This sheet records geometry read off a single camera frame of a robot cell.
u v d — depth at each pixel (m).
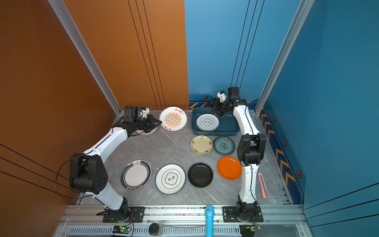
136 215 0.74
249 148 0.56
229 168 0.87
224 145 0.99
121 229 0.71
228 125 1.09
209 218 0.70
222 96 0.87
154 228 0.62
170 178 0.85
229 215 0.72
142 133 0.77
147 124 0.77
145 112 0.82
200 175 0.87
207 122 1.11
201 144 1.01
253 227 0.70
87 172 0.46
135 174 0.87
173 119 0.89
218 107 0.83
